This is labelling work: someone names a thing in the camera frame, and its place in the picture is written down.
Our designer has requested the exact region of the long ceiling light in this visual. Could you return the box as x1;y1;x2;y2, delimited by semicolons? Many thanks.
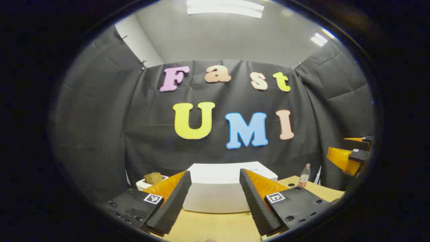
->
186;0;265;19

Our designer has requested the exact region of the black backdrop cloth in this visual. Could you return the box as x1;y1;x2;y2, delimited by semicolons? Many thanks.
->
50;25;375;202

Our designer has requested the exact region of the clear bottle with red label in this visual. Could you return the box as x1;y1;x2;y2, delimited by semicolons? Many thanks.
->
298;163;311;188

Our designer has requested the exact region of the brown bread slice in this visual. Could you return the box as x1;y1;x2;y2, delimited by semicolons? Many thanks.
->
144;172;164;185

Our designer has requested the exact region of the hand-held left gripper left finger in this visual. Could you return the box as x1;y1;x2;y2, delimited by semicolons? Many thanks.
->
100;170;192;236

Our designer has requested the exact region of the white toaster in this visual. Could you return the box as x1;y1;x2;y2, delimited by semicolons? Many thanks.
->
136;175;169;191

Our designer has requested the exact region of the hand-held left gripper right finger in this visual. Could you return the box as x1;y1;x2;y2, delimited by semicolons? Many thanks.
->
239;168;337;237

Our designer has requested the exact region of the small ceiling light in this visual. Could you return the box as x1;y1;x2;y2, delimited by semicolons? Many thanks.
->
310;32;328;47

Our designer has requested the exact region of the white microwave oven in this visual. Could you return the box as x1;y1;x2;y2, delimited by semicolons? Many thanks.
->
182;163;278;214

